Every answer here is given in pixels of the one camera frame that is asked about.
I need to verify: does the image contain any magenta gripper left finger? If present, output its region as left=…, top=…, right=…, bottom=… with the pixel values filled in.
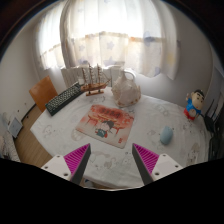
left=42, top=144, right=91, bottom=185

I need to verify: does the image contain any white radiator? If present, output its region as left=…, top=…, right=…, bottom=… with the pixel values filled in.
left=62, top=65, right=121, bottom=87

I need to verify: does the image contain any white star-patterned curtain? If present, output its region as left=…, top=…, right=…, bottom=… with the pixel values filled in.
left=34, top=0, right=179, bottom=79

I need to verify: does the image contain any red cartoon mouse pad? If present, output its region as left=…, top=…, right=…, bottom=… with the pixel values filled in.
left=76, top=104, right=134, bottom=149

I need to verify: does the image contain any orange wooden board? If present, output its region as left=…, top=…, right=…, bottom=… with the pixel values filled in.
left=29, top=76, right=57, bottom=112

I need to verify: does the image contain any black computer keyboard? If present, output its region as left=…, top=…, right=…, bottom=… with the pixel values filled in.
left=45, top=82, right=82, bottom=116

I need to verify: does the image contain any wooden model sailing ship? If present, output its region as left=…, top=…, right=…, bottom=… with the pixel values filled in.
left=81, top=64, right=111, bottom=96

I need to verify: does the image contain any black chair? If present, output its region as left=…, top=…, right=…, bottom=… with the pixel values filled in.
left=203, top=102, right=224, bottom=161

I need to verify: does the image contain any white patterned tablecloth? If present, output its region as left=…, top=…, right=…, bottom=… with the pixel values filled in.
left=31, top=88, right=210, bottom=188

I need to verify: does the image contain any white box on floor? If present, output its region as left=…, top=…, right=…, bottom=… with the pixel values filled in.
left=8, top=117, right=23, bottom=138

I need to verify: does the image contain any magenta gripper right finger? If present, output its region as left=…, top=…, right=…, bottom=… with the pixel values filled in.
left=132, top=143, right=182, bottom=185

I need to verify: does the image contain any cartoon boy figurine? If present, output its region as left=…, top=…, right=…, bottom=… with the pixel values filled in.
left=184, top=89, right=204, bottom=121

